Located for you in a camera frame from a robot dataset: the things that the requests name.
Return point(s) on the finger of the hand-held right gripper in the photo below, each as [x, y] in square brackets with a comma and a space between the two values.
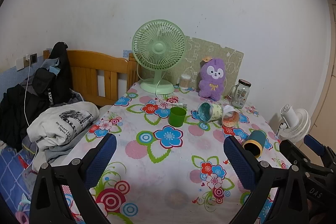
[291, 151]
[315, 144]

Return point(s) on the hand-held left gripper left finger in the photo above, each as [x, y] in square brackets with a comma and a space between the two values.
[102, 158]

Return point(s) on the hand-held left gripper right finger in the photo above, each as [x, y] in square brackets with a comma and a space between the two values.
[239, 161]

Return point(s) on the dark teal cup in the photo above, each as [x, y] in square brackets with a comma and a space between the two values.
[256, 141]

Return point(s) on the clear orange cup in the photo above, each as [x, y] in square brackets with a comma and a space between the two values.
[231, 119]

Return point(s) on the pale green patterned cup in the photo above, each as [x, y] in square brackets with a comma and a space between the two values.
[214, 111]

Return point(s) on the green plastic cup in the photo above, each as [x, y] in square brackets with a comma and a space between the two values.
[177, 117]

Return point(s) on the white desk fan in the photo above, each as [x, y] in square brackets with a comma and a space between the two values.
[295, 121]

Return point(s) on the grey folded cloth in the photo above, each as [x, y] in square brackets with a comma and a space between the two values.
[60, 151]

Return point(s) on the folded white sweatshirt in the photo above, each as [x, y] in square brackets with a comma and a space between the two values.
[60, 124]

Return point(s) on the glass jar with lid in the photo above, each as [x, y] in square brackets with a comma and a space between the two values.
[240, 95]

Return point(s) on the beige door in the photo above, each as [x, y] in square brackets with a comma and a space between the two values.
[329, 77]

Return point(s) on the floral tablecloth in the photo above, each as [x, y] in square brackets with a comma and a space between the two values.
[170, 169]

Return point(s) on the purple plush toy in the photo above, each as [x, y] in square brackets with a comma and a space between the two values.
[212, 82]

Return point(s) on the blue checked blanket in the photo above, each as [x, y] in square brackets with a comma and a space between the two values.
[11, 176]

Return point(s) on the wooden bed headboard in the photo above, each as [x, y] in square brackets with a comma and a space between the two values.
[89, 66]

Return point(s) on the black bag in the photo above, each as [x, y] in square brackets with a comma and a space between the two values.
[59, 74]

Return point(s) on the cotton swab container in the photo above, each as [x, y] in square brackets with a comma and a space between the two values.
[185, 82]

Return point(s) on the black jacket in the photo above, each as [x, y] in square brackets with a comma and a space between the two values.
[13, 113]

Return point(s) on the patterned cardboard sheet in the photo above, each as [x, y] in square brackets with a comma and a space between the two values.
[210, 49]

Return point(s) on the green desk fan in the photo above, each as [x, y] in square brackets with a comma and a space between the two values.
[158, 48]

